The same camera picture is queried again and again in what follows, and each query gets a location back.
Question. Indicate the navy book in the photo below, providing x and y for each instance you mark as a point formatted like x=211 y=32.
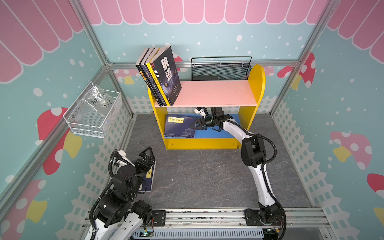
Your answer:
x=148 y=180
x=178 y=126

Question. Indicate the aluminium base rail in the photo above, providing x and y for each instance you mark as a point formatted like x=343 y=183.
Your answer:
x=218 y=224

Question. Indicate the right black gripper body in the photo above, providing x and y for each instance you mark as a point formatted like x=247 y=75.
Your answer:
x=208 y=120

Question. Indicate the yellow cartoon boy book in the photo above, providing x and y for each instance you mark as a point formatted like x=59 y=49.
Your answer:
x=151 y=65

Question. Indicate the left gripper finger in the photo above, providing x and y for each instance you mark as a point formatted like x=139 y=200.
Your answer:
x=149 y=155
x=142 y=157

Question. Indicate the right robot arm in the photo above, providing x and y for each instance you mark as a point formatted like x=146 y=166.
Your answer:
x=256 y=152

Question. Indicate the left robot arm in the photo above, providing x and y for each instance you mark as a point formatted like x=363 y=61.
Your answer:
x=116 y=214

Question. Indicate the purple old man book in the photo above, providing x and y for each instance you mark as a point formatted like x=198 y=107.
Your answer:
x=149 y=78

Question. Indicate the black mesh wire basket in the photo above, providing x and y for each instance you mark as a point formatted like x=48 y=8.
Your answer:
x=229 y=68

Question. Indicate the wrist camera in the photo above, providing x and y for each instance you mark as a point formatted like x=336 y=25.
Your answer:
x=202 y=111
x=122 y=160

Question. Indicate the black wolf book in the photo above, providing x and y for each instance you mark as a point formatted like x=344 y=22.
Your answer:
x=166 y=66

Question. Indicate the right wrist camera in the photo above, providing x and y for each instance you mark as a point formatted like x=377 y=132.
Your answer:
x=202 y=111

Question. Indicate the clear plastic bag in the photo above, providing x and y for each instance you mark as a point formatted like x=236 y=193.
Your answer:
x=98 y=101

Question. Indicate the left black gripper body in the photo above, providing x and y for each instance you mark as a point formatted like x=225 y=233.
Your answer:
x=140 y=165

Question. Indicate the black Murphy's law book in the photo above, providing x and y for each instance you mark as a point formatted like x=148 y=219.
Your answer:
x=139 y=67

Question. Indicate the yellow pink blue bookshelf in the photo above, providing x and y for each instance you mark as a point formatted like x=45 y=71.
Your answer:
x=244 y=94

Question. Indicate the white wire wall basket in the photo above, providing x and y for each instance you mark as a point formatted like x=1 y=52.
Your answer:
x=82 y=121

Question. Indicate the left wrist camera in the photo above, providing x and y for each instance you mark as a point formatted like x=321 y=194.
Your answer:
x=122 y=160

